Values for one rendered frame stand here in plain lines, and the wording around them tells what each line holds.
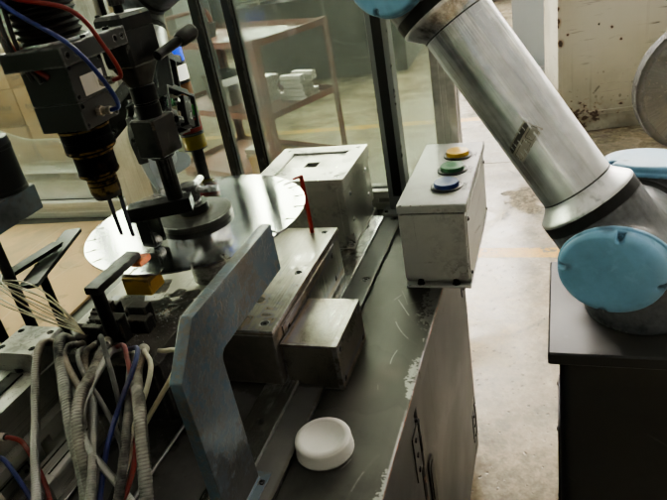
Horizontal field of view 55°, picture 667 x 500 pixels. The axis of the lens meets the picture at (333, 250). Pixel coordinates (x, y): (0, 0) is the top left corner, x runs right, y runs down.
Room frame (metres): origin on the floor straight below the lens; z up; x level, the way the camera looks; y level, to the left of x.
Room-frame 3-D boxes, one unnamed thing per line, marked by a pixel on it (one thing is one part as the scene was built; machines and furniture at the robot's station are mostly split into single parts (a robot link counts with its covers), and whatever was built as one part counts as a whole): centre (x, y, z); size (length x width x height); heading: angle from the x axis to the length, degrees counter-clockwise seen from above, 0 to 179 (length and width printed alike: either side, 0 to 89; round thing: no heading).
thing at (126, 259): (0.71, 0.27, 0.95); 0.10 x 0.03 x 0.07; 158
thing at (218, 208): (0.89, 0.19, 0.96); 0.11 x 0.11 x 0.03
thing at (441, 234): (1.03, -0.21, 0.82); 0.28 x 0.11 x 0.15; 158
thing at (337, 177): (1.18, 0.01, 0.82); 0.18 x 0.18 x 0.15; 68
